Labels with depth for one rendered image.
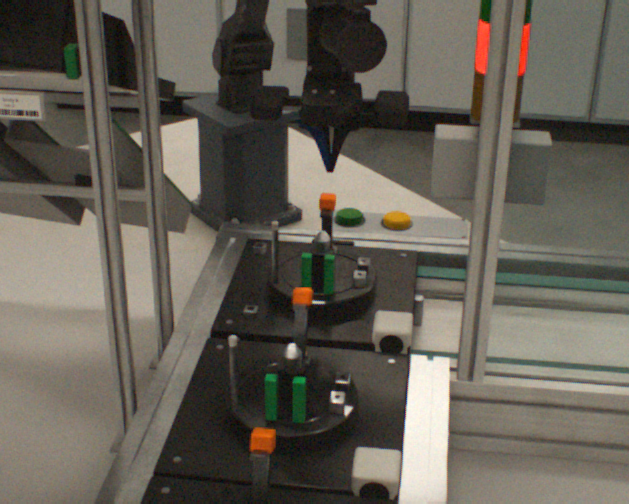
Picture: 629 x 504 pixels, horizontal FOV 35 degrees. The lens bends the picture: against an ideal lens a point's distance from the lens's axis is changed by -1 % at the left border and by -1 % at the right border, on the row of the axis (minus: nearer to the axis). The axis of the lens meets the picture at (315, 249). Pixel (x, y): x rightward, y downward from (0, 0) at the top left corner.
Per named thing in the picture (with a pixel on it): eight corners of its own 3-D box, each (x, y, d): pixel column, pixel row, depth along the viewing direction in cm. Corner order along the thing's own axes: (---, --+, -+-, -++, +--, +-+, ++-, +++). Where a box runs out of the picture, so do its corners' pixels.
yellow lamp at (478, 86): (470, 106, 104) (474, 61, 102) (518, 108, 103) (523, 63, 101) (470, 123, 100) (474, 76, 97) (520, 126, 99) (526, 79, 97)
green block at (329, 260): (324, 289, 123) (325, 254, 121) (334, 289, 123) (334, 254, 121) (323, 294, 122) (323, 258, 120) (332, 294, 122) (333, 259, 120)
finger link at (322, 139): (304, 109, 123) (297, 125, 118) (333, 110, 123) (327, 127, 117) (304, 161, 126) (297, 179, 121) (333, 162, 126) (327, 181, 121)
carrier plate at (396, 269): (247, 250, 140) (247, 236, 139) (417, 262, 138) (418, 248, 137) (210, 343, 120) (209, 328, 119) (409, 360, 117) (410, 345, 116)
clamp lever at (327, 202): (320, 243, 132) (321, 191, 128) (335, 244, 132) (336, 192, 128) (316, 256, 129) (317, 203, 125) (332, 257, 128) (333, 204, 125)
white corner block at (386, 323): (374, 336, 121) (375, 308, 119) (411, 339, 121) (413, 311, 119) (371, 358, 117) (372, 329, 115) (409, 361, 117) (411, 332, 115)
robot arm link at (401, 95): (257, 39, 120) (247, 53, 114) (411, 44, 118) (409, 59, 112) (259, 103, 124) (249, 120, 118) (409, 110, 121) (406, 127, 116)
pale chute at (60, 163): (100, 220, 140) (108, 190, 141) (185, 234, 137) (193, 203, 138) (2, 140, 114) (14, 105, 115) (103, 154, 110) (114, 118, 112)
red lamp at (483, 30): (474, 60, 102) (478, 13, 99) (523, 62, 101) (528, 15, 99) (474, 75, 97) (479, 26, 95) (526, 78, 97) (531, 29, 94)
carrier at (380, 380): (207, 351, 118) (203, 259, 112) (409, 368, 116) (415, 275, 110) (153, 488, 97) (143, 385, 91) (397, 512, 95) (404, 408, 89)
